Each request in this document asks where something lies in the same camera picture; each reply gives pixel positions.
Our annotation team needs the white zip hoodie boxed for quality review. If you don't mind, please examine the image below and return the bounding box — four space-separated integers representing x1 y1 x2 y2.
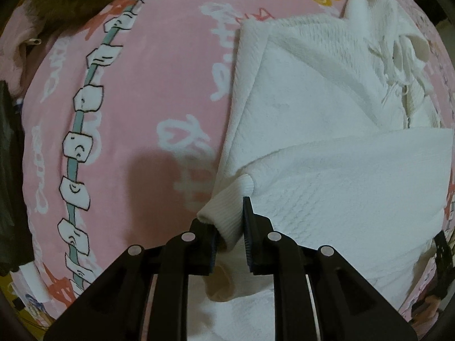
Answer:
190 0 454 340

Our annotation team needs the dark brown garment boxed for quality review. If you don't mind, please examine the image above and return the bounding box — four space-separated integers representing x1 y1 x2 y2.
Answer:
0 81 34 276

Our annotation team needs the pink patterned bed blanket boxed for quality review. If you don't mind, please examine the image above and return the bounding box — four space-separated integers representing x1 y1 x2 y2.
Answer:
1 0 454 319

